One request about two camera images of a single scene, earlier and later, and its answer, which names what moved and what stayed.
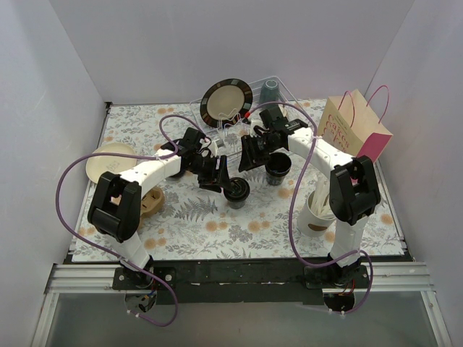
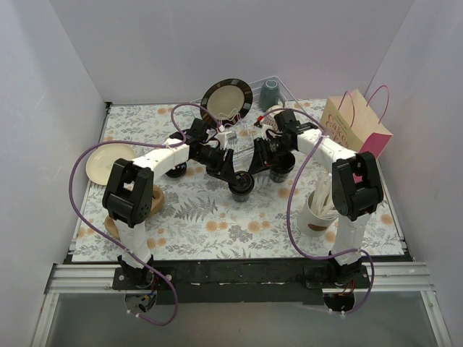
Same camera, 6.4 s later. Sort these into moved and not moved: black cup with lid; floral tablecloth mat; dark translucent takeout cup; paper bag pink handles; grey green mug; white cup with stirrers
Moved: black cup with lid; dark translucent takeout cup
Not moved: floral tablecloth mat; grey green mug; white cup with stirrers; paper bag pink handles
